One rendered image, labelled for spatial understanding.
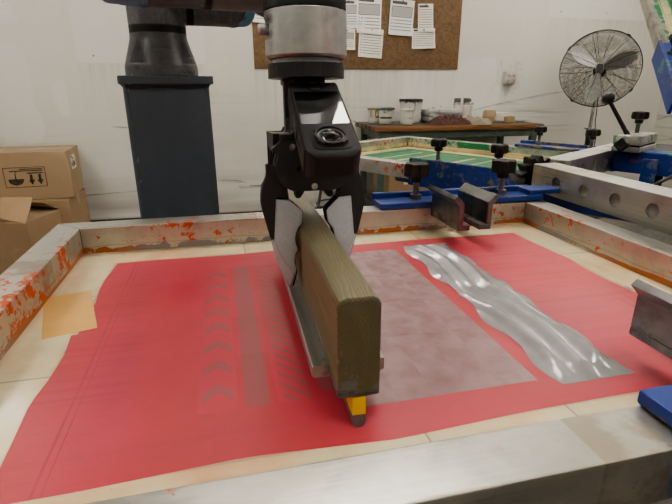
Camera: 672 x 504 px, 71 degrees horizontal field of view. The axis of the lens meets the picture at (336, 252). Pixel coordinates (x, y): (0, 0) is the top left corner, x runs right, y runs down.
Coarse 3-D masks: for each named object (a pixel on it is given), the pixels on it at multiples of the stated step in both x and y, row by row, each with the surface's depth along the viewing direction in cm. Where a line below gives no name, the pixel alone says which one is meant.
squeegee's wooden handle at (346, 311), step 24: (288, 192) 60; (312, 216) 49; (312, 240) 42; (336, 240) 42; (312, 264) 39; (336, 264) 36; (312, 288) 40; (336, 288) 32; (360, 288) 32; (312, 312) 42; (336, 312) 30; (360, 312) 31; (336, 336) 31; (360, 336) 31; (336, 360) 32; (360, 360) 32; (336, 384) 33; (360, 384) 32
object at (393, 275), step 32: (224, 256) 67; (256, 256) 67; (352, 256) 67; (384, 256) 67; (480, 256) 67; (512, 256) 67; (544, 256) 67; (128, 288) 57; (160, 288) 57; (192, 288) 57; (384, 288) 56; (416, 288) 56; (448, 288) 57; (512, 288) 56; (96, 320) 49; (128, 320) 49; (160, 320) 49; (192, 320) 49
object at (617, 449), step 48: (48, 240) 62; (96, 240) 68; (144, 240) 69; (192, 240) 71; (240, 240) 73; (576, 240) 71; (624, 240) 63; (0, 288) 47; (48, 288) 54; (0, 336) 42; (528, 432) 28; (576, 432) 28; (624, 432) 28; (240, 480) 24; (288, 480) 24; (336, 480) 24; (384, 480) 24; (432, 480) 24; (480, 480) 24; (528, 480) 24; (576, 480) 25; (624, 480) 26
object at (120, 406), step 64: (384, 320) 49; (448, 320) 49; (576, 320) 49; (64, 384) 38; (128, 384) 38; (192, 384) 38; (384, 384) 38; (448, 384) 38; (512, 384) 38; (576, 384) 38; (640, 384) 38; (64, 448) 32; (128, 448) 32; (192, 448) 32; (256, 448) 32
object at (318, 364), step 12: (288, 288) 48; (300, 288) 48; (300, 300) 45; (300, 312) 43; (300, 324) 41; (312, 324) 41; (300, 336) 40; (312, 336) 39; (312, 348) 37; (312, 360) 35; (324, 360) 35; (312, 372) 35; (324, 372) 35
